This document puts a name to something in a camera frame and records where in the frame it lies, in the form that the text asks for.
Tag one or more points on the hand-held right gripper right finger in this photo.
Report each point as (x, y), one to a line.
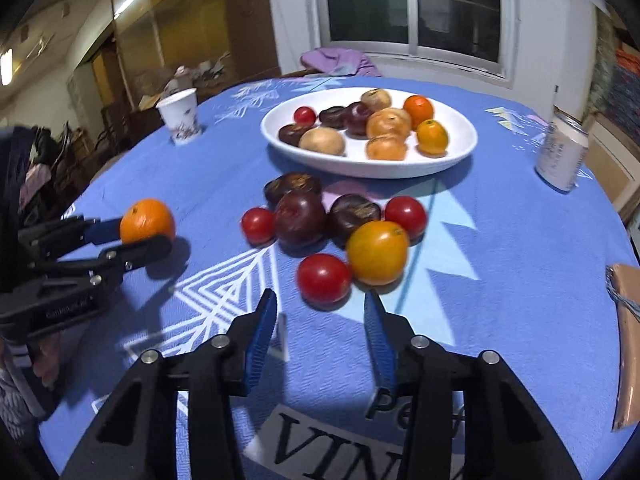
(381, 347)

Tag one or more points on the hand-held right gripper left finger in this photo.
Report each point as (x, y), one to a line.
(260, 342)

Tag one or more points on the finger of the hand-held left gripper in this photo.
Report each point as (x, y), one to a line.
(142, 252)
(102, 230)

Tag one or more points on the large orange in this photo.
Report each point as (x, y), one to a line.
(147, 221)

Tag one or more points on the large red tomato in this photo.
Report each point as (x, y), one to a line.
(323, 280)

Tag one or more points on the reddish brown water chestnut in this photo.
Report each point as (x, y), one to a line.
(292, 135)

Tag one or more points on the tan potato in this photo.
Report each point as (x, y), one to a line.
(322, 141)

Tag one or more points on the small red tomato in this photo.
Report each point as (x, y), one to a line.
(304, 115)

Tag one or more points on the white oval plate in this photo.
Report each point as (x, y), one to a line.
(455, 145)

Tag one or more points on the yellow orange tangerine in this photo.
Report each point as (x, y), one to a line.
(432, 137)

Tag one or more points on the dark brown water chestnut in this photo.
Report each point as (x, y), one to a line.
(352, 217)
(292, 183)
(332, 116)

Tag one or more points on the tan round fruit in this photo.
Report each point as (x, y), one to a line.
(388, 122)
(376, 99)
(385, 148)

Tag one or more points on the person's left hand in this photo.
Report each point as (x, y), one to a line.
(46, 360)

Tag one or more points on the orange-green tomato lower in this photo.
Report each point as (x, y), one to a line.
(377, 252)

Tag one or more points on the dark purple plum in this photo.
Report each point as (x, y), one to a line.
(357, 119)
(300, 220)

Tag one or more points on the white floral paper cup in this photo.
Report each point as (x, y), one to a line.
(179, 115)

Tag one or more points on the blue printed tablecloth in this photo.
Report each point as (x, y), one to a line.
(500, 260)

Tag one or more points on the wooden glass cabinet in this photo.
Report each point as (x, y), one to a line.
(180, 20)

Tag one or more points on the small orange tangerine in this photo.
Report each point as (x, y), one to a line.
(418, 110)

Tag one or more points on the white drink can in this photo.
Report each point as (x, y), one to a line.
(560, 155)

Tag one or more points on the pink cloth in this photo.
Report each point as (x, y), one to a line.
(335, 60)

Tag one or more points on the shelf of patterned boxes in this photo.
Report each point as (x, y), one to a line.
(622, 75)

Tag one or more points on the window with white frame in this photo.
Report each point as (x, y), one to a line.
(415, 5)

